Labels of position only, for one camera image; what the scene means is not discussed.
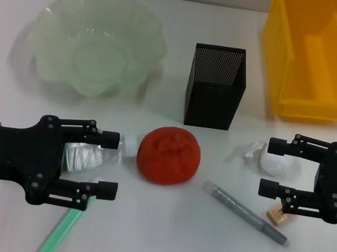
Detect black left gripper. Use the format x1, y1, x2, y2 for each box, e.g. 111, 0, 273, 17
0, 105, 72, 210

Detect white paper ball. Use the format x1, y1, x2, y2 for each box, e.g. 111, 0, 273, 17
240, 138, 293, 180

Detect clear bottle with green label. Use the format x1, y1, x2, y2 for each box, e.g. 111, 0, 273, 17
59, 123, 140, 183

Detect red-orange toy orange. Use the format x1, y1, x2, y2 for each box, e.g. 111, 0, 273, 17
132, 121, 206, 192

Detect beige eraser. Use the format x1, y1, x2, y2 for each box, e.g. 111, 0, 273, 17
264, 202, 295, 228

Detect grey marker pen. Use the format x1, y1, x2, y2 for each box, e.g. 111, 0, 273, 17
195, 179, 296, 247

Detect green pen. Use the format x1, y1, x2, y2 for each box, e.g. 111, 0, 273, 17
35, 170, 103, 252

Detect black mesh pen holder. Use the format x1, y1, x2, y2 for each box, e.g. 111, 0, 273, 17
180, 40, 253, 135

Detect pale green glass fruit plate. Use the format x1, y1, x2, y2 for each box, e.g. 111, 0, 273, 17
20, 0, 174, 111

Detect yellow plastic bin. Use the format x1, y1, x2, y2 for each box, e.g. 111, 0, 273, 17
248, 0, 337, 130

